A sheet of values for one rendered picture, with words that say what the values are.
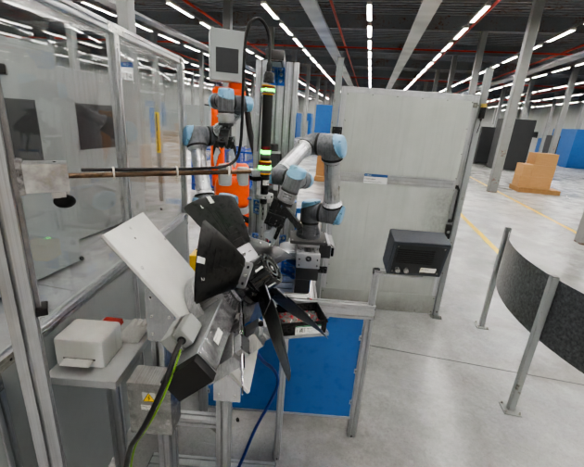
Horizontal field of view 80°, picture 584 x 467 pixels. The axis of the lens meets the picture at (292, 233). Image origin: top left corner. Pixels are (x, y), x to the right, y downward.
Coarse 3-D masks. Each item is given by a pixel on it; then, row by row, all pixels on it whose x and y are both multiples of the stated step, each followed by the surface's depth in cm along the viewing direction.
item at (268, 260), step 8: (264, 256) 120; (256, 264) 117; (264, 264) 116; (272, 264) 123; (256, 272) 116; (264, 272) 115; (272, 272) 118; (280, 272) 124; (248, 280) 117; (256, 280) 116; (264, 280) 116; (272, 280) 116; (280, 280) 119; (240, 288) 116; (248, 288) 119; (256, 288) 117; (248, 296) 117; (256, 296) 122
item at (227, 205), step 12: (192, 204) 122; (204, 204) 125; (216, 204) 128; (228, 204) 130; (192, 216) 120; (204, 216) 122; (216, 216) 125; (228, 216) 127; (240, 216) 130; (216, 228) 122; (228, 228) 124; (240, 228) 126; (240, 240) 124
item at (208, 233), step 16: (208, 224) 96; (208, 240) 95; (224, 240) 102; (208, 256) 94; (224, 256) 101; (240, 256) 108; (208, 272) 94; (224, 272) 102; (240, 272) 110; (208, 288) 95; (224, 288) 104
